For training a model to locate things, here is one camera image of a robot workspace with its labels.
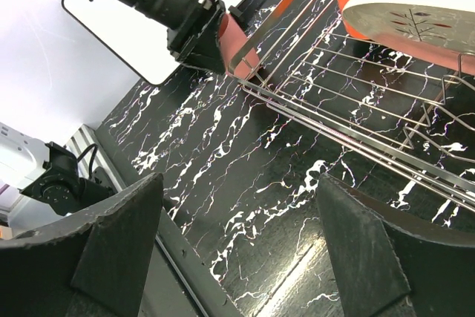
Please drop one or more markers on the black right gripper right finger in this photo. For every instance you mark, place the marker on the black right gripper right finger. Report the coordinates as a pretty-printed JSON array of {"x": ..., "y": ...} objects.
[{"x": 390, "y": 263}]

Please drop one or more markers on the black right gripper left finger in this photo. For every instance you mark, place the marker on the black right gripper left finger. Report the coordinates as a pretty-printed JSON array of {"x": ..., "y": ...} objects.
[{"x": 91, "y": 263}]

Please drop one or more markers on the pink plastic cup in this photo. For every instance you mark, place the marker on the pink plastic cup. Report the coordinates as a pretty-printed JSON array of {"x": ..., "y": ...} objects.
[{"x": 232, "y": 38}]

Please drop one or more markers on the chrome wire dish rack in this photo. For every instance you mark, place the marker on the chrome wire dish rack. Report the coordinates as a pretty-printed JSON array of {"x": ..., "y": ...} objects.
[{"x": 388, "y": 106}]

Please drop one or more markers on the pink plate with twig motif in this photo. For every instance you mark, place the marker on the pink plate with twig motif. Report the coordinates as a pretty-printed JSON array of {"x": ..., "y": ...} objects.
[{"x": 436, "y": 31}]

